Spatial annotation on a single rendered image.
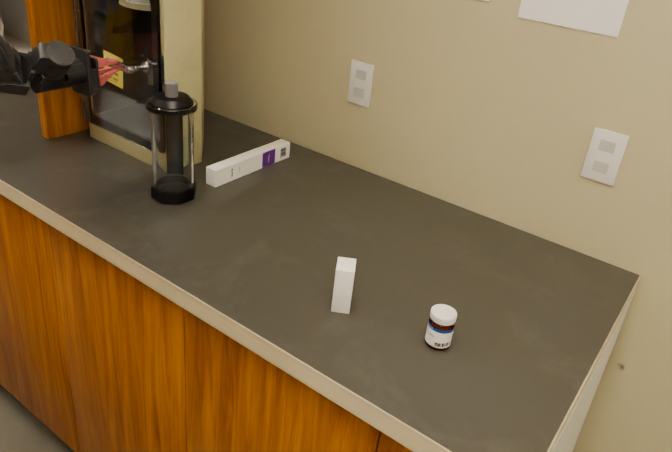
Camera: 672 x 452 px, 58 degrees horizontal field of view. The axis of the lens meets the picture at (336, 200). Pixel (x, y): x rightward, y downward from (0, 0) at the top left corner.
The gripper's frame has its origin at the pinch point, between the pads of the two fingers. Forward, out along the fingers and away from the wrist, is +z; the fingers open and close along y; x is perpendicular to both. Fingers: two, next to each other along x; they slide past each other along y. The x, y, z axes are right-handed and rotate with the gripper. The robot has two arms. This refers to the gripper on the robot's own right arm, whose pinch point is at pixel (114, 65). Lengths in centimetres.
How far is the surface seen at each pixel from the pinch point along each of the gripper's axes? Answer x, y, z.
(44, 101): 26.8, -15.0, -2.9
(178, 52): -10.5, 3.7, 9.8
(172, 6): -10.7, 14.2, 8.4
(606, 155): -100, -5, 48
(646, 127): -106, 3, 49
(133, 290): -30, -37, -21
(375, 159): -44, -24, 49
